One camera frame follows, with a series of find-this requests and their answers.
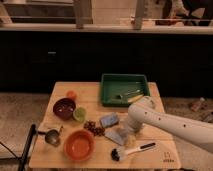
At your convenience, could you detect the grey blue towel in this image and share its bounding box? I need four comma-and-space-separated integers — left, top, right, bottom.
105, 128, 127, 146

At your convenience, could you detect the purple bowl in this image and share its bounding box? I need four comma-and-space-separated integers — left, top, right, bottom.
53, 98, 76, 120

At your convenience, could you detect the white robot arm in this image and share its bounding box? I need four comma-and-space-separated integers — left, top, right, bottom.
124, 96, 213, 154

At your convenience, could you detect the orange bowl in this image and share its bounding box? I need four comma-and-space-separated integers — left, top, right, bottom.
63, 129, 94, 162

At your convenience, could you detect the blue sponge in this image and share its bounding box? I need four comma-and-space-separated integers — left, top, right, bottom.
100, 113, 119, 128

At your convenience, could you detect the bunch of dark grapes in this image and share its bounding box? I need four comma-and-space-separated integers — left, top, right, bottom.
84, 121, 105, 136

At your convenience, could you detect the metal utensil in tray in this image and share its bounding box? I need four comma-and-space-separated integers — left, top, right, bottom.
115, 89, 141, 99

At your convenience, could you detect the green plastic tray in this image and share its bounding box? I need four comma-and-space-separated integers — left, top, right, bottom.
100, 73, 150, 107

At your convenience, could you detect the green lime cup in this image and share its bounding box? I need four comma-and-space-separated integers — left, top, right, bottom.
73, 107, 86, 122

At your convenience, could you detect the small orange fruit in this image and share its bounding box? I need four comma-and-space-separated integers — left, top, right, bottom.
66, 91, 77, 100

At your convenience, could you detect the metal measuring cup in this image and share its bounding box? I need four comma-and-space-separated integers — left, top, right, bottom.
38, 126, 62, 146

